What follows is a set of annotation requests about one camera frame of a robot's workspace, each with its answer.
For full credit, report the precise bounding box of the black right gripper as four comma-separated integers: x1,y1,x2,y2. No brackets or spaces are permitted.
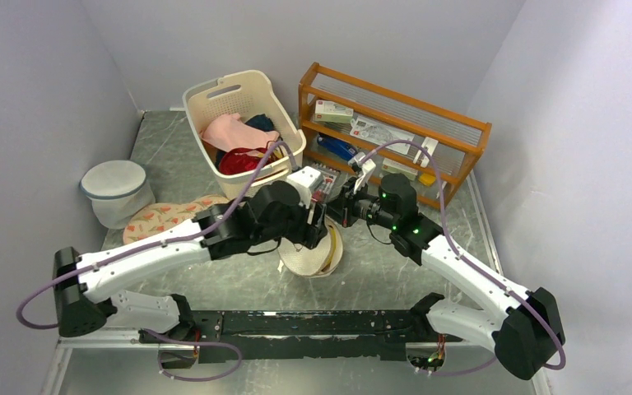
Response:
326,176,397,230

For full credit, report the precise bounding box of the white mesh laundry bag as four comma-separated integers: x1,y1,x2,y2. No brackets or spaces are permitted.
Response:
277,218,339,278

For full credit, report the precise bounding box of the yellow bra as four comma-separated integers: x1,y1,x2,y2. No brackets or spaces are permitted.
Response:
323,226,344,274

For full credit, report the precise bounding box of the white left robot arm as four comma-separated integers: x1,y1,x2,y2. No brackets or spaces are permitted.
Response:
55,179,328,342

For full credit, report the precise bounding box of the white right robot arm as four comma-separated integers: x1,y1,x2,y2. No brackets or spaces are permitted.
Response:
327,174,566,380

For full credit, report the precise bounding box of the cream plastic laundry basket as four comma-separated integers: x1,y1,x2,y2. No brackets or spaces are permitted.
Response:
183,70,306,198

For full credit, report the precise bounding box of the floral pink bra bag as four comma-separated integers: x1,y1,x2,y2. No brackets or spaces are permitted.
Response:
122,194,230,244

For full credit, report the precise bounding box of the pack of coloured markers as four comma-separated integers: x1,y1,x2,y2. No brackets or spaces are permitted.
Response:
310,163,340,202

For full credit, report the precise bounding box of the blue stapler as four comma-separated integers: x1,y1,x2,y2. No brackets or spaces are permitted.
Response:
317,134,358,162

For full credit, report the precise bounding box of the green white box lower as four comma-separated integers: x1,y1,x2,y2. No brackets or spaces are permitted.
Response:
382,158,418,180

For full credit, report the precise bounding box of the green white box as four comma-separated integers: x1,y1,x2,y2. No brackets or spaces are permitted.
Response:
382,158,418,180
314,100,354,123

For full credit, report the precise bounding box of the clear blister pack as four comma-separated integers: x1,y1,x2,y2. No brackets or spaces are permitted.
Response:
349,114,415,146

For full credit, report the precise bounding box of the orange wooden shelf rack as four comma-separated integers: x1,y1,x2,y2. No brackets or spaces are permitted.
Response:
298,63,492,207

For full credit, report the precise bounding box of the red garment in basket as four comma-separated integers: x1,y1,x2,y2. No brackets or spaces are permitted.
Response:
216,148,267,175

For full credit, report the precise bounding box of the yellow small block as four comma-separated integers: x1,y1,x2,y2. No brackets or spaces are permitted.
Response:
418,173,437,188

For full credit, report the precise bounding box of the green white box upper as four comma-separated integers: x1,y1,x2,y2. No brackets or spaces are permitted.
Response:
314,100,354,123

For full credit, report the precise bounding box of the white pen on shelf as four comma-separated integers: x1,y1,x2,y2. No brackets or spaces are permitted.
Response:
435,181,448,200

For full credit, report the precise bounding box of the dark blue garment in basket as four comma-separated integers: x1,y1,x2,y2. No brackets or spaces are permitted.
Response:
244,114,276,132

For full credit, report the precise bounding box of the pink cloth in basket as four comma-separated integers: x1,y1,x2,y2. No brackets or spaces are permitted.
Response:
198,113,281,160

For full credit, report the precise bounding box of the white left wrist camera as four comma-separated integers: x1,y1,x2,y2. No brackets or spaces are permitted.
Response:
286,166,323,207

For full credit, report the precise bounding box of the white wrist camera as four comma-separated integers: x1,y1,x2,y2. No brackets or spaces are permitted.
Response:
286,166,323,207
348,152,376,193

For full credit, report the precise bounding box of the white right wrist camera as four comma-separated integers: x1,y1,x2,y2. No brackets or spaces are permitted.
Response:
348,152,376,193

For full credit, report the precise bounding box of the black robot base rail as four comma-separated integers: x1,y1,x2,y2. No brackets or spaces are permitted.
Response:
165,307,440,364

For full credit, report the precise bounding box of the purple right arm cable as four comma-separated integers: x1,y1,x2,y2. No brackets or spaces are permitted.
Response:
358,140,567,379

